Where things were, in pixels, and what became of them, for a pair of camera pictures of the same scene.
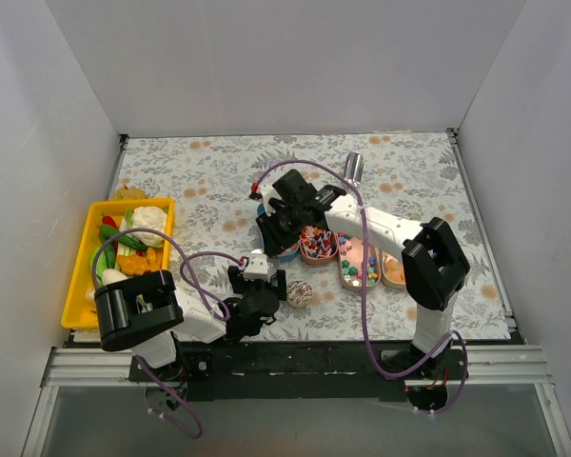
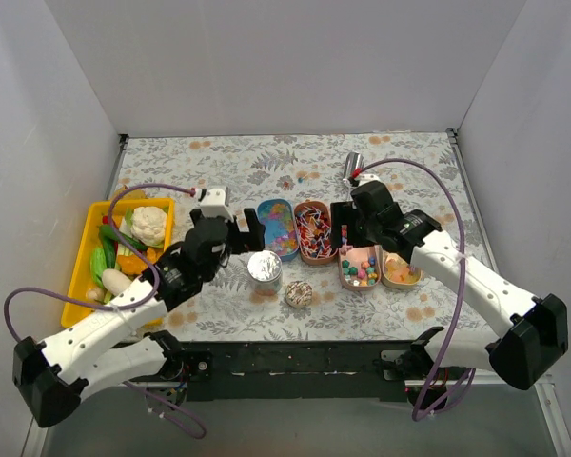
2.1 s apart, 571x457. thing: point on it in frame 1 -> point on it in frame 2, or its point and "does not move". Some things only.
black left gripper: (258, 286) -> (238, 233)
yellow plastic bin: (79, 312) does not move
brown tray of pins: (318, 245) does not move
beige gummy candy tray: (392, 270) does not move
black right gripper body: (272, 233) -> (353, 224)
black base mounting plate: (304, 372) does not move
